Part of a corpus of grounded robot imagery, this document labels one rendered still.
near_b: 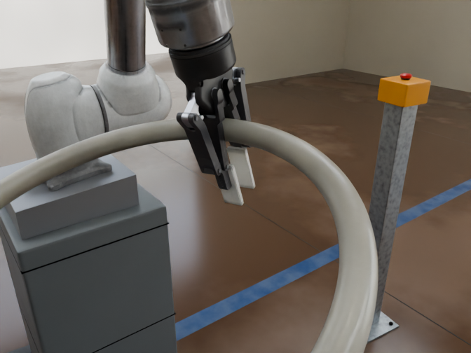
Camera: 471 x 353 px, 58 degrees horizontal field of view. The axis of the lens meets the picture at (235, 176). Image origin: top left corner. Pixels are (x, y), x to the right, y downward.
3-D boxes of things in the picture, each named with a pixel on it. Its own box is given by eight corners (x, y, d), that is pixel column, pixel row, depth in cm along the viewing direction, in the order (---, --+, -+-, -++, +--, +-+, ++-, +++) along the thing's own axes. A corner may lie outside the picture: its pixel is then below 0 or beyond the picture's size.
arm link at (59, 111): (30, 150, 122) (9, 73, 112) (93, 136, 130) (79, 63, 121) (41, 169, 110) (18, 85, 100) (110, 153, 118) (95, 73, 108)
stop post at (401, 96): (399, 327, 187) (450, 79, 142) (365, 344, 178) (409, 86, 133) (365, 300, 203) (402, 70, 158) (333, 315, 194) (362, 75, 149)
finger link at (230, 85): (199, 82, 53) (204, 75, 54) (226, 146, 61) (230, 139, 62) (226, 84, 52) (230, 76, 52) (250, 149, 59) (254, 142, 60)
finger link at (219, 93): (223, 87, 51) (216, 90, 50) (234, 169, 56) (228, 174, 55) (196, 85, 53) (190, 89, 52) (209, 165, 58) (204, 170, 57)
